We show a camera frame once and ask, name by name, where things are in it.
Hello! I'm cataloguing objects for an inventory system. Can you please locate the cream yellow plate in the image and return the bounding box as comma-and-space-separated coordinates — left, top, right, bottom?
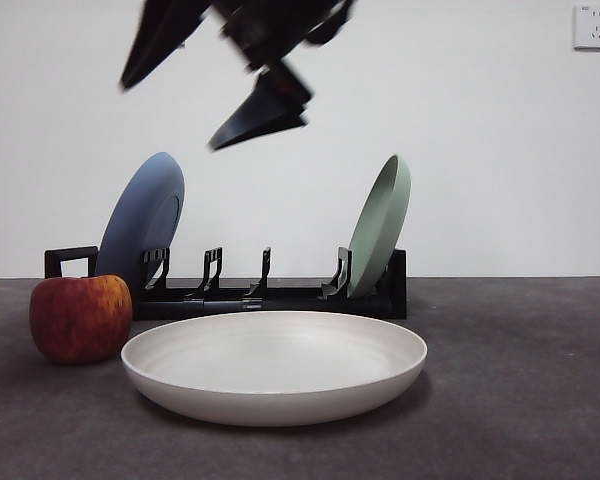
120, 309, 429, 428

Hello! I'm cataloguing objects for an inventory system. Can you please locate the red yellow apple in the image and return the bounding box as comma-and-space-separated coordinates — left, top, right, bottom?
29, 273, 134, 365

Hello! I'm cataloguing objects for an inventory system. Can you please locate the green plate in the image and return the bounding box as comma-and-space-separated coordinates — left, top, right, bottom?
347, 153, 412, 299

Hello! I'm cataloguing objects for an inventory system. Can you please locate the blue plate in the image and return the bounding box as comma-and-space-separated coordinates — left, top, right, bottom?
95, 151, 186, 291

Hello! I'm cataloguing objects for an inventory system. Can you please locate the black plate rack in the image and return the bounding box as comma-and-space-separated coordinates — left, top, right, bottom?
43, 245, 409, 321

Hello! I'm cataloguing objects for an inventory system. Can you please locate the white wall socket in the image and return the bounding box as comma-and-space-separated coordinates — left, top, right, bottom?
572, 4, 600, 51

